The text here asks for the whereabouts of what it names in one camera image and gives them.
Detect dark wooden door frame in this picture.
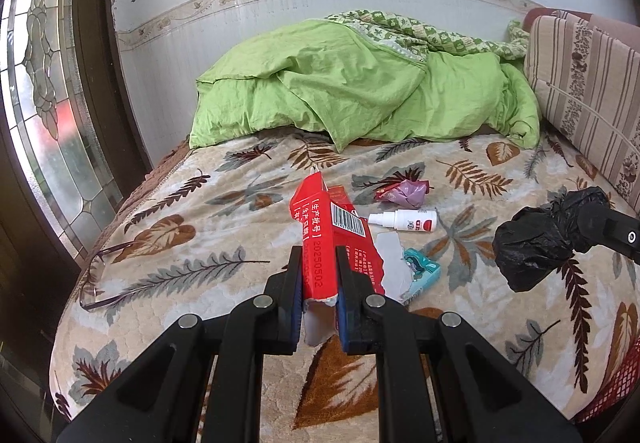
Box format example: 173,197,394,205
70,0,153,184

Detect green duvet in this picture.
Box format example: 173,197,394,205
189,10,541,154

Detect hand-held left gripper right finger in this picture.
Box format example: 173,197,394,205
334,245,586,443

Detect leaf print blanket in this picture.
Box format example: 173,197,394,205
47,130,640,443

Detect patterned glass door panel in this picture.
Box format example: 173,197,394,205
0,0,126,249

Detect pink padded headboard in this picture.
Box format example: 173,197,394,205
522,7,640,40

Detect striped floral cushion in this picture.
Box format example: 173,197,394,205
522,13,640,214

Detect eyeglasses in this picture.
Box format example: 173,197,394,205
79,240,146,311

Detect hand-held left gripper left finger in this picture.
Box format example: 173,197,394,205
55,245,306,443

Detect black plastic bag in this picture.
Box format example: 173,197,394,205
492,187,613,293

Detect red paper carton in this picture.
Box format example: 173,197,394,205
289,172,417,346

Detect pink and red plastic bag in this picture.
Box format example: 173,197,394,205
375,179,431,210

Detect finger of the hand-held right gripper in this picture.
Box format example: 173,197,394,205
575,203,640,266

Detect teal tissue packet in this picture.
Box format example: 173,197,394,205
400,248,442,306

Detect white spray bottle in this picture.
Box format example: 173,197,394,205
367,208,438,233

